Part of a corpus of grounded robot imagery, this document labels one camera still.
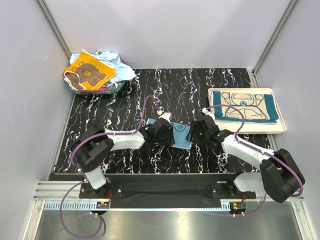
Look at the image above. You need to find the dark blue towel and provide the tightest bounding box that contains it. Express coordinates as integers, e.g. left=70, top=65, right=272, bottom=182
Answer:
left=146, top=117, right=193, bottom=150

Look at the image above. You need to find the teal beige Doraemon towel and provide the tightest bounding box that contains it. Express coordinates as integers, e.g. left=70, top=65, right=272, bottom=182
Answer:
left=211, top=90, right=280, bottom=124

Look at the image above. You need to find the yellow towel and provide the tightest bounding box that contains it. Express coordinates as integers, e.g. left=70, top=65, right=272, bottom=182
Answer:
left=63, top=49, right=116, bottom=91

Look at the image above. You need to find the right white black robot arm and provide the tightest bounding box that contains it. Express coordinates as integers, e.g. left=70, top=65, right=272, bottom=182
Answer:
left=187, top=119, right=305, bottom=203

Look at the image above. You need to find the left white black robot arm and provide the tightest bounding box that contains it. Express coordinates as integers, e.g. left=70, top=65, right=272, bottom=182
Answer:
left=70, top=112, right=175, bottom=198

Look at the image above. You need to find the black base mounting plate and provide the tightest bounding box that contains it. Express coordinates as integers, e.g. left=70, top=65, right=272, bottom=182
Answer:
left=79, top=173, right=256, bottom=210

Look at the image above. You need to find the light blue towel in basket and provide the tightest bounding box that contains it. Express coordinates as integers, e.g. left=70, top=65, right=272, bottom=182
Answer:
left=69, top=51, right=136, bottom=83

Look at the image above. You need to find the pink cloth in basket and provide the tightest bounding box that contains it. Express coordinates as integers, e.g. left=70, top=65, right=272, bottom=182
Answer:
left=101, top=81, right=122, bottom=90

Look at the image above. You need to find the right small circuit board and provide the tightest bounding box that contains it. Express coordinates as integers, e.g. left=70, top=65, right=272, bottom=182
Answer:
left=232, top=201, right=246, bottom=210

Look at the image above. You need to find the small circuit board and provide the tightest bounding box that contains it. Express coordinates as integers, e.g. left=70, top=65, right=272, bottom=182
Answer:
left=232, top=201, right=246, bottom=210
left=96, top=201, right=110, bottom=209

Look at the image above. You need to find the left small circuit board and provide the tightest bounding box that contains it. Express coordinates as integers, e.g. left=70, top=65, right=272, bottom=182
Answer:
left=96, top=201, right=110, bottom=209

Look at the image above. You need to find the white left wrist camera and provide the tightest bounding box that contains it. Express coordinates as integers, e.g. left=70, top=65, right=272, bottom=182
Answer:
left=158, top=112, right=172, bottom=123

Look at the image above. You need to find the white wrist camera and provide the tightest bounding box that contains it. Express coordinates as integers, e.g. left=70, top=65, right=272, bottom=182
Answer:
left=201, top=107, right=215, bottom=120
left=158, top=112, right=172, bottom=123

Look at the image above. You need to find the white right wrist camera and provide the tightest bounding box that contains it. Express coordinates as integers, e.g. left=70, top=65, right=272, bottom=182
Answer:
left=201, top=107, right=215, bottom=120

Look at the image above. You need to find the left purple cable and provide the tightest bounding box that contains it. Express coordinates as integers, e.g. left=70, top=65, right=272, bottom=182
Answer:
left=59, top=94, right=165, bottom=237

